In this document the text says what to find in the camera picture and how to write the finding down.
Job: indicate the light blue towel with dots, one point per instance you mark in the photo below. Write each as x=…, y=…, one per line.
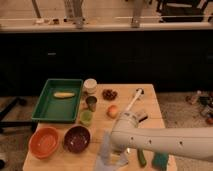
x=103, y=158

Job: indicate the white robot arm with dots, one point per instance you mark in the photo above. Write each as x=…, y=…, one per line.
x=195, y=143

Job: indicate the dark maroon bowl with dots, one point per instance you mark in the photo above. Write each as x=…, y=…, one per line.
x=76, y=139

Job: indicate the orange-red bowl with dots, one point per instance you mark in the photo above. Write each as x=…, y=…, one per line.
x=44, y=142

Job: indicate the brown grape bunch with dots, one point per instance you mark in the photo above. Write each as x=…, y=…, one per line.
x=109, y=94

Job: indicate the white jar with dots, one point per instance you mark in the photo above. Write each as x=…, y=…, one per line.
x=90, y=86

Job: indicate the dark metal cup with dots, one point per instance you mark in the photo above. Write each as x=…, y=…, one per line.
x=91, y=102

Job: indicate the orange peach fruit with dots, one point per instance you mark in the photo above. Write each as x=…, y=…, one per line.
x=112, y=111

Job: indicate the small green cup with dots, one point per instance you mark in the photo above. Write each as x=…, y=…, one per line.
x=86, y=117

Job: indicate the wooden scrub brush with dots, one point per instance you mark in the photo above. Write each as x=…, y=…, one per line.
x=142, y=115

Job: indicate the green plastic tray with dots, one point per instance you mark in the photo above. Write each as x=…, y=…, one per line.
x=51, y=109

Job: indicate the yellow corn cob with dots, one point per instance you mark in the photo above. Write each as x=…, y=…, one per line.
x=63, y=95

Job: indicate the green cucumber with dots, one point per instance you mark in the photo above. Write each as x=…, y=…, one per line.
x=141, y=158

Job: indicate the teal sponge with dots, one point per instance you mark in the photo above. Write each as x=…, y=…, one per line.
x=160, y=161

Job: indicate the black office chair base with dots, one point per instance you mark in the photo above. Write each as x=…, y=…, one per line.
x=10, y=117

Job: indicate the white handled dish brush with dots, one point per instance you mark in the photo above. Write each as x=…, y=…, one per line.
x=139, y=92

